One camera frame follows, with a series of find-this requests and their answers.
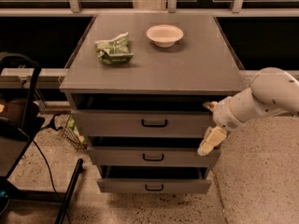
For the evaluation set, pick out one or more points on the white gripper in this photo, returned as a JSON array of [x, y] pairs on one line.
[[224, 115]]

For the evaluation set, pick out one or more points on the grey top drawer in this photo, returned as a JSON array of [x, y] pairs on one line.
[[141, 115]]

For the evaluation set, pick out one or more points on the grey drawer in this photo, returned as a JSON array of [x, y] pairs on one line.
[[141, 115], [160, 152], [128, 179]]

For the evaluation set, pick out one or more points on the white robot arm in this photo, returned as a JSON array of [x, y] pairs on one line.
[[271, 92]]

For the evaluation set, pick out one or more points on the grey drawer cabinet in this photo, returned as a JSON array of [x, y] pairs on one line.
[[199, 64]]

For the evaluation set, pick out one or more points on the grey middle drawer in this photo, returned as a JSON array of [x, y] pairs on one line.
[[160, 152]]

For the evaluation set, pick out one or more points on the grey bottom drawer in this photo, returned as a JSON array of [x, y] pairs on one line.
[[128, 179]]

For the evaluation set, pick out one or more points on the white bowl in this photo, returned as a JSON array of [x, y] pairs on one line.
[[164, 36]]

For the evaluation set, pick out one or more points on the green chip bag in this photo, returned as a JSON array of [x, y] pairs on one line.
[[115, 50]]

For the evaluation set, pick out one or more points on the metal window railing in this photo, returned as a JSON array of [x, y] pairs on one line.
[[149, 3]]

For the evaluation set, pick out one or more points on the wire basket with green items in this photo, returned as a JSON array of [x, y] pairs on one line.
[[72, 135]]

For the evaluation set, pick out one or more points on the black stand frame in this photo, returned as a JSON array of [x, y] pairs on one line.
[[19, 125]]

